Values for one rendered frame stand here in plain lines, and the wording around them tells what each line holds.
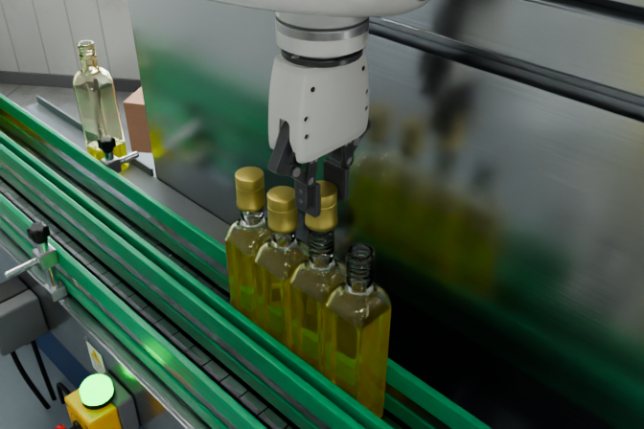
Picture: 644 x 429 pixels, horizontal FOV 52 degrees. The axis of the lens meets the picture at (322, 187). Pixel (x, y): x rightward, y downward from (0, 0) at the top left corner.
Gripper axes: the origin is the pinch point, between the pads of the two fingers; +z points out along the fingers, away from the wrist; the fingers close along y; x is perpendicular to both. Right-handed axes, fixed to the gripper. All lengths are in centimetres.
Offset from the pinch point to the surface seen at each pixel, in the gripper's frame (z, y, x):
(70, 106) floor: 136, -107, -313
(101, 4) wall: 82, -138, -314
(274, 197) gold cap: 3.3, 1.5, -5.9
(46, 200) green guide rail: 28, 7, -61
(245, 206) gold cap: 6.9, 1.7, -11.0
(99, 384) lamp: 34.1, 19.0, -23.9
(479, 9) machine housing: -17.9, -12.7, 8.3
